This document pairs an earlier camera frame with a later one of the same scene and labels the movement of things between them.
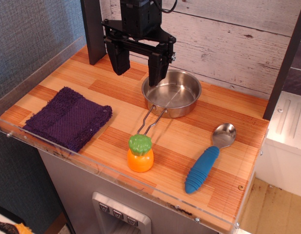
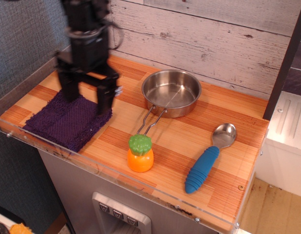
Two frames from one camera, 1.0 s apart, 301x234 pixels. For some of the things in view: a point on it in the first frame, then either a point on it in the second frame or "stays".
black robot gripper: (140, 29) to (89, 58)
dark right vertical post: (286, 61) stays
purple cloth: (69, 120) stays
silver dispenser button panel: (115, 217) stays
